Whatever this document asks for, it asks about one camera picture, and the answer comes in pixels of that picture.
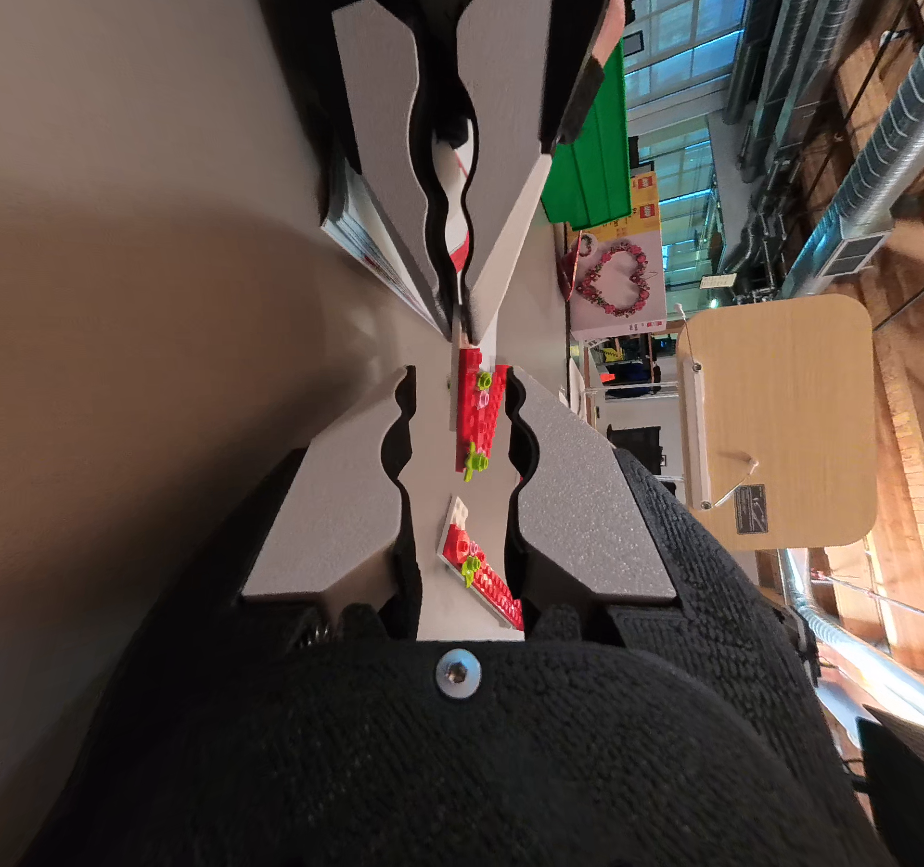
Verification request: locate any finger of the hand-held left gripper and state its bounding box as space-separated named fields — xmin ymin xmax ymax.
xmin=331 ymin=0 xmax=464 ymax=340
xmin=455 ymin=0 xmax=558 ymax=345

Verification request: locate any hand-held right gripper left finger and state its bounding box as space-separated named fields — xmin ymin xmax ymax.
xmin=242 ymin=365 xmax=423 ymax=630

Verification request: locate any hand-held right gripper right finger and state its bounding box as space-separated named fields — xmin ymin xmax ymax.
xmin=505 ymin=365 xmax=677 ymax=612

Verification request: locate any green lego baseplate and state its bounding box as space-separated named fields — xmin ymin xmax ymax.
xmin=540 ymin=37 xmax=633 ymax=230

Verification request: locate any lego instruction booklet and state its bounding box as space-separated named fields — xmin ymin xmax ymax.
xmin=320 ymin=151 xmax=450 ymax=335

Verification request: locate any heart picture lego box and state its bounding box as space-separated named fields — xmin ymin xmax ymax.
xmin=565 ymin=173 xmax=669 ymax=343

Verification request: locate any light wooden hanging panel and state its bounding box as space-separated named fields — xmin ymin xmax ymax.
xmin=675 ymin=293 xmax=879 ymax=552

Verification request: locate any shiny metal ceiling pipe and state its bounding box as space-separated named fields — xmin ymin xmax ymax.
xmin=776 ymin=548 xmax=924 ymax=722

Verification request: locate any white air vent grille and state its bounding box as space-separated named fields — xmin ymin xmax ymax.
xmin=816 ymin=230 xmax=890 ymax=281

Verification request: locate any glass window wall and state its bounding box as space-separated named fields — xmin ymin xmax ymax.
xmin=622 ymin=0 xmax=755 ymax=308

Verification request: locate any silver ribbed ventilation duct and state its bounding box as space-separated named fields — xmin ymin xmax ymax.
xmin=782 ymin=44 xmax=924 ymax=299
xmin=722 ymin=0 xmax=849 ymax=126

